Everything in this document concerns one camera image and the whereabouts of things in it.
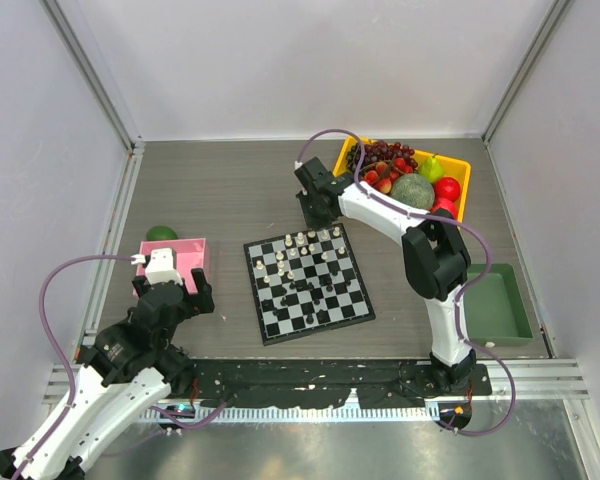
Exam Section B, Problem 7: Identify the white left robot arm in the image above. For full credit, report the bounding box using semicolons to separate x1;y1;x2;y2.
0;268;215;479

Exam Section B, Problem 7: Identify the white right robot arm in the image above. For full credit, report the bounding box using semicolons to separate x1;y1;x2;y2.
294;157;476;394

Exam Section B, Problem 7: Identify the black white chess board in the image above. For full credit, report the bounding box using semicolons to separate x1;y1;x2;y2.
243;223;376;346

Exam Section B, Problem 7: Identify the green lime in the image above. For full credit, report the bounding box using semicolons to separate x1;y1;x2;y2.
146;225;179;241

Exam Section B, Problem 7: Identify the pink plastic box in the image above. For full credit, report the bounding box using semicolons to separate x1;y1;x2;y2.
139;238;211;294

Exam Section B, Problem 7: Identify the dark grape bunch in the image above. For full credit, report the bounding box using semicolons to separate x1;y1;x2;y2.
345;140;418;172

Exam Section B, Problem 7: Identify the green netted melon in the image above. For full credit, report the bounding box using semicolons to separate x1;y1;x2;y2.
390;173;435;210

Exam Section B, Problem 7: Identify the green pear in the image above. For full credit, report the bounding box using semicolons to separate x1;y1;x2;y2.
418;155;445;184

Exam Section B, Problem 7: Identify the red apple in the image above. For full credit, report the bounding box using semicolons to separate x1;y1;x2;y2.
431;197;458;219
433;177;462;203

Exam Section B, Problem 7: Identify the yellow plastic fruit tray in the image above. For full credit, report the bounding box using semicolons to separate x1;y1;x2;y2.
361;137;472;221

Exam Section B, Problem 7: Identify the green plastic tray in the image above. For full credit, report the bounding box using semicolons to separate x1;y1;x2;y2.
463;263;533;347

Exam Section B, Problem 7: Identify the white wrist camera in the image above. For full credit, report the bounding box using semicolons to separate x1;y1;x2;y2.
131;247;184;286

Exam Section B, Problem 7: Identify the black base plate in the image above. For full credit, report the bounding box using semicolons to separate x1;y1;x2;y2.
171;359;492;410

